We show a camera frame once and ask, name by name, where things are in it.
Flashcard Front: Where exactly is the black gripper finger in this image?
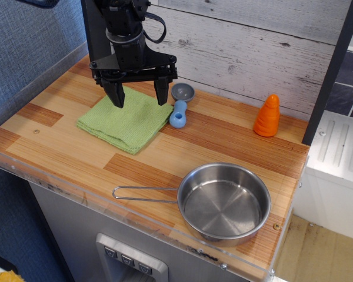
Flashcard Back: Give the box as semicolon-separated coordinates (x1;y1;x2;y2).
154;76;169;106
102;80;125;108

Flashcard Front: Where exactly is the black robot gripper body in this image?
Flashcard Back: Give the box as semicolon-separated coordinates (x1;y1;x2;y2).
89;36;178;85

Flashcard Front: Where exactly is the green cloth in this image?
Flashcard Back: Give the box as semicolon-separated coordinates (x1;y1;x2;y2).
76;86;174;155

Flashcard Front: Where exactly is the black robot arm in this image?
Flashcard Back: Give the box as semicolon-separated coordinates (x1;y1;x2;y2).
89;1;178;108

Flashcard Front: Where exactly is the stainless steel pot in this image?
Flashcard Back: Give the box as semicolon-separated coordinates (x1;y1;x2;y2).
112;162;272;248

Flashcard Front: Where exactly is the blue grey toy scoop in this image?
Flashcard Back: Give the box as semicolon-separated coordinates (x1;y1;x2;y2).
169;83;195;129

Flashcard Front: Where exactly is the orange toy carrot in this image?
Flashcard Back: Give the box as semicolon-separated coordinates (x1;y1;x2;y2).
253;94;280;137

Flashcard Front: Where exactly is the grey dispenser button panel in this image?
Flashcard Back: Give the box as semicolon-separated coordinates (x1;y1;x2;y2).
95;233;169;281

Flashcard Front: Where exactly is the white ridged cabinet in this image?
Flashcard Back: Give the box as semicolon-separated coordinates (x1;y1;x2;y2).
293;111;353;238

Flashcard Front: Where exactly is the yellow object at corner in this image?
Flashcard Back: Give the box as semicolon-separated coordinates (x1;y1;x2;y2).
0;271;25;282

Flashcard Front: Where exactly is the black vertical post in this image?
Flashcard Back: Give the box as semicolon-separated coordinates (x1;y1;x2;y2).
81;0;112;62

